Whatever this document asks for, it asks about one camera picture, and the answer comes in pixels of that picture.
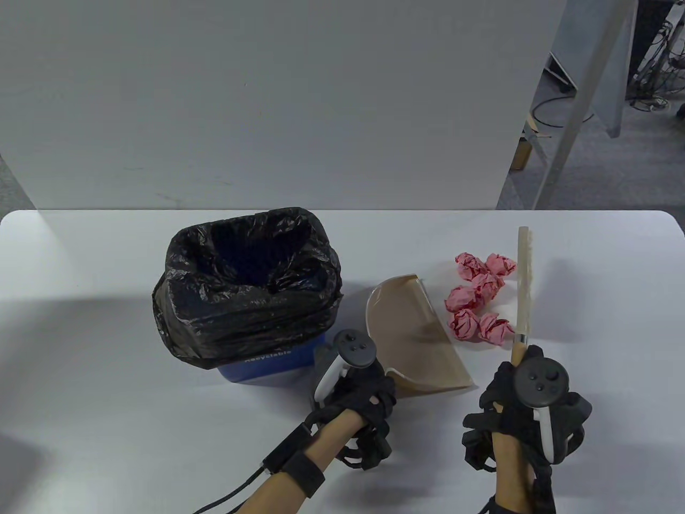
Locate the black wrist strap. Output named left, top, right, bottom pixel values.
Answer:
left=281, top=452, right=326, bottom=498

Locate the black forearm sensor box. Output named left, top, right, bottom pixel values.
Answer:
left=261, top=423, right=314, bottom=474
left=527, top=463, right=557, bottom=514

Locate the person's left hand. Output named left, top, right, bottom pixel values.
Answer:
left=308, top=358, right=398, bottom=429

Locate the white metal frame leg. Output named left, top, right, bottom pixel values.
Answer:
left=531, top=0, right=638, bottom=210

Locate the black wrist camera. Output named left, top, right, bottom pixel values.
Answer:
left=461, top=426, right=498, bottom=472
left=342, top=423, right=394, bottom=471

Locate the black and white controller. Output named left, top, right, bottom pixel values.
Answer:
left=313, top=328, right=378, bottom=402
left=513, top=358, right=569, bottom=464

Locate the grey panel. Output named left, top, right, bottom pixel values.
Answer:
left=550, top=0, right=629, bottom=139

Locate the white partition board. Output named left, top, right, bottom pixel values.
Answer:
left=0, top=0, right=568, bottom=210

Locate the white table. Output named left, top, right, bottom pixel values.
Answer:
left=0, top=210, right=685, bottom=514

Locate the blue recycling bin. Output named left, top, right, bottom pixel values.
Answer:
left=217, top=335, right=322, bottom=384

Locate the tangle of floor cables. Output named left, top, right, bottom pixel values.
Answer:
left=626, top=5, right=685, bottom=113

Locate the black plastic bin bag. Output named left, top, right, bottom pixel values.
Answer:
left=151, top=207, right=343, bottom=370

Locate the person's right hand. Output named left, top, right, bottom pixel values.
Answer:
left=463, top=345, right=592, bottom=465

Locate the wooden furniture foot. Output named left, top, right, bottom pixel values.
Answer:
left=508, top=115, right=552, bottom=172

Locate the beige plastic dustpan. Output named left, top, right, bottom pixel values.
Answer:
left=366, top=274, right=475, bottom=399

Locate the person's left forearm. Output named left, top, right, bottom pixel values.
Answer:
left=243, top=410, right=370, bottom=514

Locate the black cable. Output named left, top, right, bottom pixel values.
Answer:
left=193, top=466, right=265, bottom=514

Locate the person's right forearm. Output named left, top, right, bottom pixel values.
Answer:
left=491, top=428, right=536, bottom=514

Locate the pile of pink paper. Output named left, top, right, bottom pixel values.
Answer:
left=445, top=252, right=517, bottom=343

